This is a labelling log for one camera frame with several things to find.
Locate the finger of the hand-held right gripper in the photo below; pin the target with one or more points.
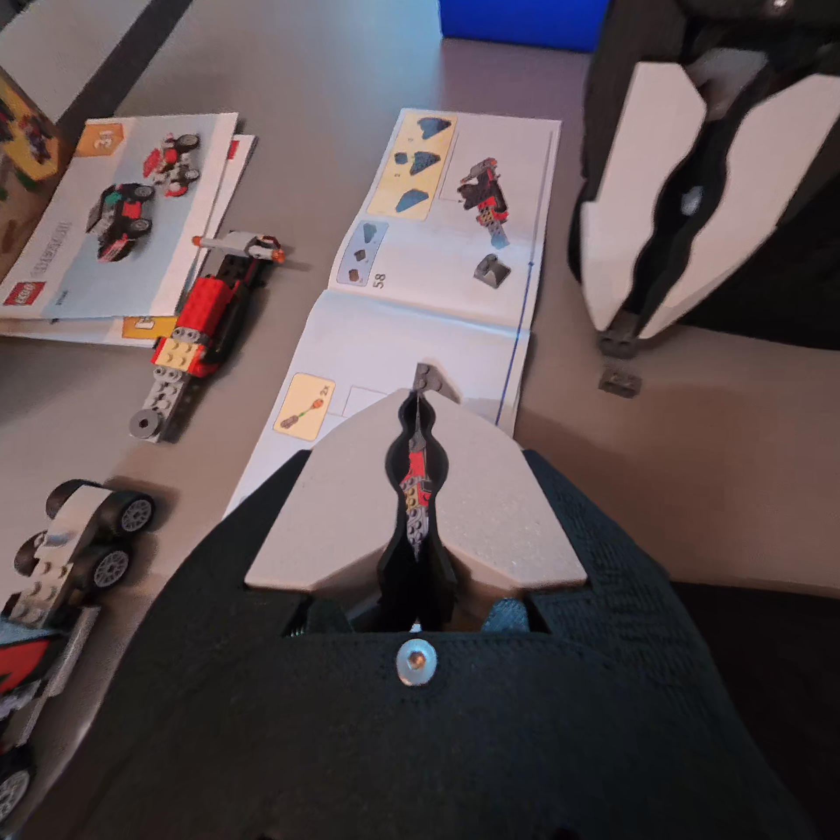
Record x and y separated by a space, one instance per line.
774 170
630 184

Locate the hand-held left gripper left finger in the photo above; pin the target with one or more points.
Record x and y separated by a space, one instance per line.
328 518

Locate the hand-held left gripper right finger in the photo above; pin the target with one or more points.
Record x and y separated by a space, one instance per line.
505 518

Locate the small dark grey lego piece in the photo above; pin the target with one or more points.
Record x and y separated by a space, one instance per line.
618 340
620 384

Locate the dark grey lego wedge plate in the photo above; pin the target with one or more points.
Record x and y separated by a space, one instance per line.
434 378

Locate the open lego instruction booklet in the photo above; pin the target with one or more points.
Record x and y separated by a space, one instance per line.
420 321

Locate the red and grey lego dragster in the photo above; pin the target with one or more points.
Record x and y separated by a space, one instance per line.
203 308

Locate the grey lego car black wheels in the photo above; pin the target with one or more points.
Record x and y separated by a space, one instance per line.
79 525

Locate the red and grey lego vehicle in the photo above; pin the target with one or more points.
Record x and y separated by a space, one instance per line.
59 649

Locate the yellow lego box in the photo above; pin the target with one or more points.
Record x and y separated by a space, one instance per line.
23 144

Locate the blue box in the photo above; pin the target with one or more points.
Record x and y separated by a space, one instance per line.
518 23

